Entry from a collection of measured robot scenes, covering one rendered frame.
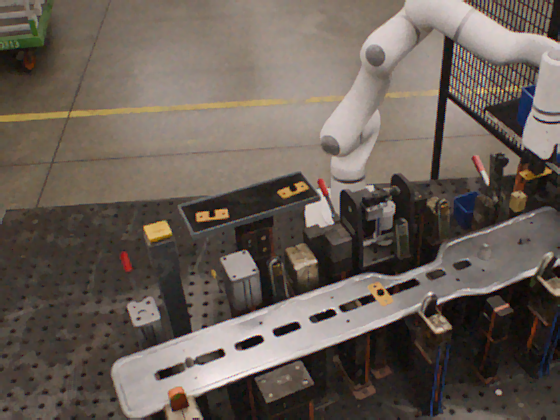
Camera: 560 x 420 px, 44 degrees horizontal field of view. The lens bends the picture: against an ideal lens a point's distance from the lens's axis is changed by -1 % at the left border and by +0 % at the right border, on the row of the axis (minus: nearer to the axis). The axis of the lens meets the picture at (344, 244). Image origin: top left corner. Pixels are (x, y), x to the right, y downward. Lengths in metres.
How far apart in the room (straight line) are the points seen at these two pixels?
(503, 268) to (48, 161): 3.13
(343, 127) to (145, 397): 0.97
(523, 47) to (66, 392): 1.57
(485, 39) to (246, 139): 2.76
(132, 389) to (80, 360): 0.53
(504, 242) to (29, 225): 1.72
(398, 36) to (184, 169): 2.46
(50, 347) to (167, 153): 2.21
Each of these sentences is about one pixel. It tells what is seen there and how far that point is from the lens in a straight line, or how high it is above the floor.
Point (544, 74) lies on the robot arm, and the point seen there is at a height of 1.55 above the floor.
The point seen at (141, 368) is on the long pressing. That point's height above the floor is 1.00.
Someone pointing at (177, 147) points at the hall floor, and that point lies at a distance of 4.34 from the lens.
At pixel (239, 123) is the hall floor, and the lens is 4.50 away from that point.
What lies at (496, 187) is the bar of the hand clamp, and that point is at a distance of 2.09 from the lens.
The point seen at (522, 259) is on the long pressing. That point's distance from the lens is 2.02.
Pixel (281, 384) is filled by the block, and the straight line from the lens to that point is 1.63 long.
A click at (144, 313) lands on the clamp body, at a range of 1.80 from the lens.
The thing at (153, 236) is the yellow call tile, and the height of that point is 1.16.
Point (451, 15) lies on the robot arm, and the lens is 1.78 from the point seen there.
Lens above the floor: 2.33
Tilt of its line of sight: 42 degrees down
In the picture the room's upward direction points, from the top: straight up
